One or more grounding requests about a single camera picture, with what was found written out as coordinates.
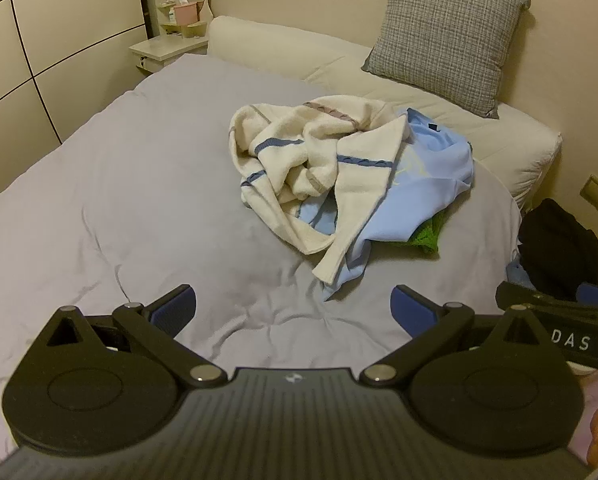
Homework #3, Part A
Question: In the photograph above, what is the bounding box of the long cream pillow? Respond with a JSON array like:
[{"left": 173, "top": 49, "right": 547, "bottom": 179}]
[{"left": 206, "top": 15, "right": 563, "bottom": 198}]

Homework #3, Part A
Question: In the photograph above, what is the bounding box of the cream panelled wardrobe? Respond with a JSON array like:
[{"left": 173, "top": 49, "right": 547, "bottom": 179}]
[{"left": 0, "top": 0, "right": 153, "bottom": 207}]

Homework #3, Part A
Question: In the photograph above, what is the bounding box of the pink tissue box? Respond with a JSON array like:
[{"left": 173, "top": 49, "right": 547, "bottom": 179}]
[{"left": 173, "top": 2, "right": 201, "bottom": 26}]

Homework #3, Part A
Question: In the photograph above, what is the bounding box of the white bedside shelf unit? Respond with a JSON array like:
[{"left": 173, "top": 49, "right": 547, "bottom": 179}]
[{"left": 129, "top": 35, "right": 210, "bottom": 75}]

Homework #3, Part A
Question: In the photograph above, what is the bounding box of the grey checked pillow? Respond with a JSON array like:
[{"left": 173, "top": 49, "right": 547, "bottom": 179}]
[{"left": 361, "top": 0, "right": 532, "bottom": 120}]

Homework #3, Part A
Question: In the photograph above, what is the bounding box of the cream sweater with blue stripes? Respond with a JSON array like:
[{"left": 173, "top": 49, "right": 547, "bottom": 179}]
[{"left": 227, "top": 95, "right": 412, "bottom": 283}]

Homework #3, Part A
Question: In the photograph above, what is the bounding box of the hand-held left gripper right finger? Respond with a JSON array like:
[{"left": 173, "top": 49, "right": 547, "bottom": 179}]
[{"left": 360, "top": 284, "right": 554, "bottom": 389}]

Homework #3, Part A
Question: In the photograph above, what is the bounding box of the black cloth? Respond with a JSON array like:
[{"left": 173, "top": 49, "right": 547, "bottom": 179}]
[{"left": 519, "top": 198, "right": 598, "bottom": 295}]

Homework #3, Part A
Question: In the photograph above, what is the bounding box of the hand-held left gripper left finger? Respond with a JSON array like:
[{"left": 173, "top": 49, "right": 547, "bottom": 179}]
[{"left": 46, "top": 284, "right": 227, "bottom": 390}]

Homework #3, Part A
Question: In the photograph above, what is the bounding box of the light blue shirt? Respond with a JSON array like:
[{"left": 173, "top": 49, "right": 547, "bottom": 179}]
[{"left": 298, "top": 107, "right": 476, "bottom": 302}]

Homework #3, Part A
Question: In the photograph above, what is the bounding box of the green knitted cloth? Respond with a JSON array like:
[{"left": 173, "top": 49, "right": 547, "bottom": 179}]
[{"left": 408, "top": 207, "right": 453, "bottom": 256}]

